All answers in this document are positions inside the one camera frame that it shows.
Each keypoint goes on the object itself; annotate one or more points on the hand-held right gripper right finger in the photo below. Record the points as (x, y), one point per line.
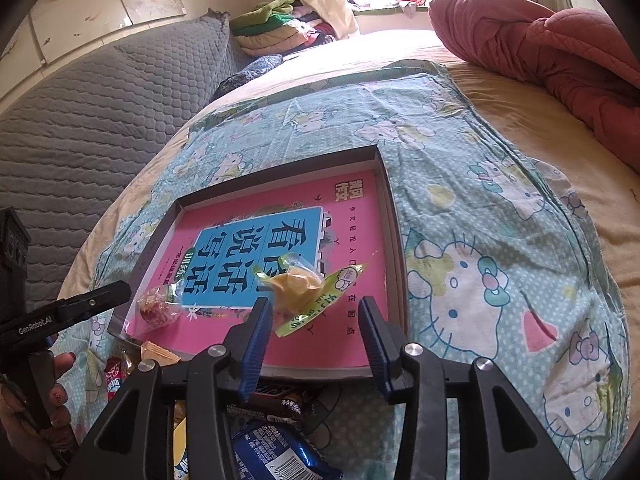
(375, 345)

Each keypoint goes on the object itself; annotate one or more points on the orange cracker packet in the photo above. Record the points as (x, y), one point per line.
(157, 352)

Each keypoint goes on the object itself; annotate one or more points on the pile of folded clothes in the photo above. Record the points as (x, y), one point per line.
(270, 25)

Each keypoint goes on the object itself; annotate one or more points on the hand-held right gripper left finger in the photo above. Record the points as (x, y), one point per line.
(255, 340)

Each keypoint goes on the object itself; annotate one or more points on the person's left hand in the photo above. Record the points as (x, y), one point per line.
(15, 425)

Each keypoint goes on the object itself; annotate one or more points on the pink book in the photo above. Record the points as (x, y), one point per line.
(350, 210)

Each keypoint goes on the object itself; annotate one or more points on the brown chocolate bar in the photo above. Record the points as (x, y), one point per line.
(280, 405)

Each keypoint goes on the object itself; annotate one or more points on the pink quilt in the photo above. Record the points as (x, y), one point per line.
(525, 45)

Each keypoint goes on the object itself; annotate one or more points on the cartoon cat printed blanket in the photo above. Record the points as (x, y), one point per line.
(475, 210)

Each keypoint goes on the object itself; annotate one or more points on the dark patterned pillow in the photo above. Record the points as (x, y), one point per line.
(250, 72)

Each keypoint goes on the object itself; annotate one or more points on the yellow-green cartoon snack packet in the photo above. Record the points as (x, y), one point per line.
(345, 280)

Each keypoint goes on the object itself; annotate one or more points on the red candy clear packet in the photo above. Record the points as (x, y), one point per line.
(152, 310)

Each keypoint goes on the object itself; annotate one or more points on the red snack packet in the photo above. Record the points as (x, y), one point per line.
(114, 380)

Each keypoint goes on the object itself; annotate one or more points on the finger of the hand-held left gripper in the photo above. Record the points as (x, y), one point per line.
(100, 297)

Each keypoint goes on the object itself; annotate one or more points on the blue cookie packet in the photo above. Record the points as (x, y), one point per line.
(270, 450)

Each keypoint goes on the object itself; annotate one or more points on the grey cardboard box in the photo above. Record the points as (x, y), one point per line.
(397, 260)

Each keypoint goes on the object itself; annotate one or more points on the grey quilted headboard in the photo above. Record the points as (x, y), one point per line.
(100, 110)

